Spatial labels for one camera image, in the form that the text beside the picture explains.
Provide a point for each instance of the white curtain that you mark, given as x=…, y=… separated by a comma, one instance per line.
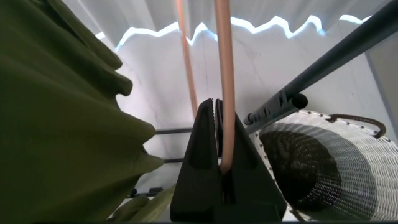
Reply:
x=140, y=12

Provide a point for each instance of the white laundry basket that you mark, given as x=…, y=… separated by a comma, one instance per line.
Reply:
x=357, y=161

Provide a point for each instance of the black clothes rack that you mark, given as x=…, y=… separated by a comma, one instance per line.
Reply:
x=326, y=68

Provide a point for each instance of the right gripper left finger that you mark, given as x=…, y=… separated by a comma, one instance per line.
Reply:
x=199, y=174

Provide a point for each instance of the pink clothes hanger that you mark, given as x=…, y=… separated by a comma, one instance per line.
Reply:
x=225, y=62

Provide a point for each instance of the green shirt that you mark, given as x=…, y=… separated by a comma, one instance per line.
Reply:
x=62, y=124

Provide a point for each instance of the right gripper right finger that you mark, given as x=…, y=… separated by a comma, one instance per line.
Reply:
x=248, y=186

